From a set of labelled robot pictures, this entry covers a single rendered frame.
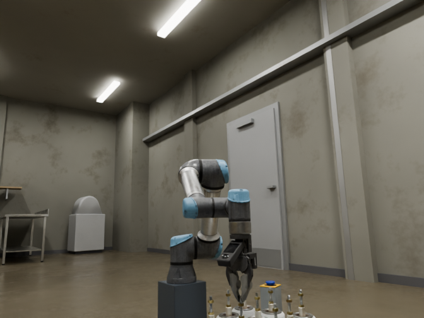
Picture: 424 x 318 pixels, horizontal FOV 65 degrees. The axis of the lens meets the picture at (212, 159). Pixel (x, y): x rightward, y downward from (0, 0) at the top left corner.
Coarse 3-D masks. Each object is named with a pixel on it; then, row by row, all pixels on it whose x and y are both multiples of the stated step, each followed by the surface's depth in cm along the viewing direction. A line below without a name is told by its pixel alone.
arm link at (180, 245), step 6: (186, 234) 176; (174, 240) 167; (180, 240) 166; (186, 240) 166; (192, 240) 168; (174, 246) 166; (180, 246) 165; (186, 246) 166; (192, 246) 166; (174, 252) 165; (180, 252) 165; (186, 252) 165; (192, 252) 166; (174, 258) 165; (180, 258) 164; (186, 258) 165; (192, 258) 168
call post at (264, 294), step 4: (260, 288) 143; (264, 288) 142; (268, 288) 141; (272, 288) 140; (276, 288) 141; (280, 288) 144; (264, 292) 142; (276, 292) 140; (280, 292) 144; (264, 296) 141; (268, 296) 140; (272, 296) 140; (276, 296) 140; (280, 296) 143; (264, 300) 141; (268, 300) 140; (272, 300) 139; (276, 300) 139; (280, 300) 143; (264, 304) 141; (280, 304) 142; (264, 308) 141; (268, 308) 140; (280, 308) 142
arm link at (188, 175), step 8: (192, 160) 156; (184, 168) 149; (192, 168) 149; (184, 176) 144; (192, 176) 141; (184, 184) 137; (192, 184) 133; (200, 184) 138; (184, 192) 133; (192, 192) 126; (200, 192) 126; (184, 200) 119; (192, 200) 119; (200, 200) 119; (208, 200) 120; (184, 208) 117; (192, 208) 117; (200, 208) 118; (208, 208) 118; (184, 216) 119; (192, 216) 118; (200, 216) 119; (208, 216) 120
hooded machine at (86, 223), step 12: (84, 204) 741; (96, 204) 757; (72, 216) 744; (84, 216) 733; (96, 216) 749; (72, 228) 735; (84, 228) 728; (96, 228) 745; (72, 240) 726; (84, 240) 724; (96, 240) 740; (72, 252) 730; (84, 252) 724; (96, 252) 740
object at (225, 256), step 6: (234, 240) 111; (228, 246) 108; (234, 246) 107; (240, 246) 107; (222, 252) 105; (228, 252) 104; (234, 252) 104; (222, 258) 102; (228, 258) 101; (234, 258) 103; (222, 264) 102; (228, 264) 101
